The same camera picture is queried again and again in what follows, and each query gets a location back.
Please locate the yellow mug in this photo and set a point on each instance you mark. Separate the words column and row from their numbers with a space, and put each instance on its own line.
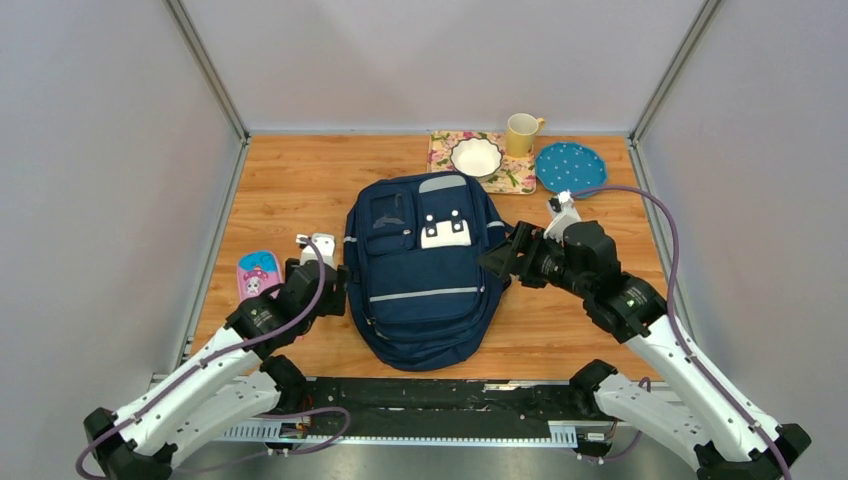
column 521, row 132

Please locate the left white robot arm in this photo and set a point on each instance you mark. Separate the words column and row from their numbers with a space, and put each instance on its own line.
column 238, row 374

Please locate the white scalloped bowl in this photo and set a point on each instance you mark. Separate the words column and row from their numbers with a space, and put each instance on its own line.
column 476, row 157

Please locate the pink cartoon pencil case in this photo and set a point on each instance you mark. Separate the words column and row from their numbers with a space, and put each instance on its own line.
column 256, row 272

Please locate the navy blue school backpack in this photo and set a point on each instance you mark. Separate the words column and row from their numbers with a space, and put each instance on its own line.
column 418, row 296

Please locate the blue polka dot plate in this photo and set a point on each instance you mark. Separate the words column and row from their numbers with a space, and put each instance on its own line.
column 569, row 166

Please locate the floral placemat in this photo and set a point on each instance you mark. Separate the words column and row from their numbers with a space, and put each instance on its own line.
column 515, row 176

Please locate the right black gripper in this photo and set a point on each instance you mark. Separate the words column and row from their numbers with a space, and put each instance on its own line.
column 527, row 240

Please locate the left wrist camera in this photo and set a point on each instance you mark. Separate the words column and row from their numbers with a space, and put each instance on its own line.
column 317, row 246

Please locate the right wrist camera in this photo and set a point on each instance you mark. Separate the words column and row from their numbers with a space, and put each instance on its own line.
column 563, row 212

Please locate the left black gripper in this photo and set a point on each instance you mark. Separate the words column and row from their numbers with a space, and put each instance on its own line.
column 335, row 303

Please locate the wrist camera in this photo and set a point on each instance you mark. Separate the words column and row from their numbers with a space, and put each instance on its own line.
column 563, row 212
column 317, row 246

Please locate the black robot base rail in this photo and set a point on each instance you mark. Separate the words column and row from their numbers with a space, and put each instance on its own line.
column 441, row 412

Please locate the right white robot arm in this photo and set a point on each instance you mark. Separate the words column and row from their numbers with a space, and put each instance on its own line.
column 717, row 431

